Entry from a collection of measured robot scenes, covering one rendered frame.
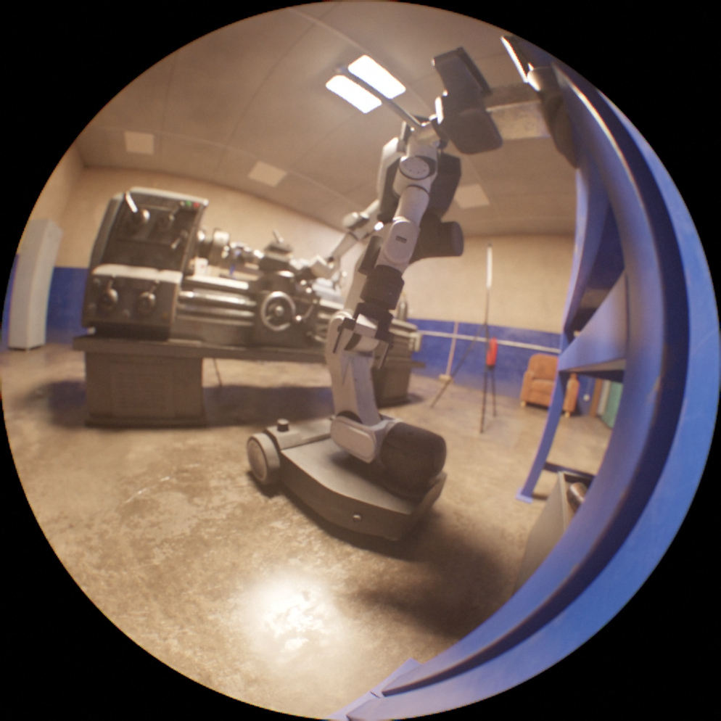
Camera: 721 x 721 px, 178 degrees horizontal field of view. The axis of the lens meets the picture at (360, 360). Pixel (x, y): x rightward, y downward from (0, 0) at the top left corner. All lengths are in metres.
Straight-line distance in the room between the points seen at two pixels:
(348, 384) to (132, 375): 1.15
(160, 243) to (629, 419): 1.56
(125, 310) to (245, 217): 4.19
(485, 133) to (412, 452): 0.71
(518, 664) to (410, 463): 0.61
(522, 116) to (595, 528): 0.41
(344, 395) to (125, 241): 1.41
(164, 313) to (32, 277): 3.59
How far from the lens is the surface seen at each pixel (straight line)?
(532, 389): 3.96
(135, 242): 1.51
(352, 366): 0.79
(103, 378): 1.49
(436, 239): 0.72
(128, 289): 1.32
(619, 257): 0.61
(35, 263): 4.60
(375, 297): 0.49
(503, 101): 0.39
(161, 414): 1.47
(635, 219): 0.17
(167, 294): 1.29
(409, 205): 0.61
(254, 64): 3.34
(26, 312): 4.58
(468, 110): 0.37
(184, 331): 1.45
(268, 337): 1.35
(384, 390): 2.31
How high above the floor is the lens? 0.59
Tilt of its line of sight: 5 degrees down
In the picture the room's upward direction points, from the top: 8 degrees clockwise
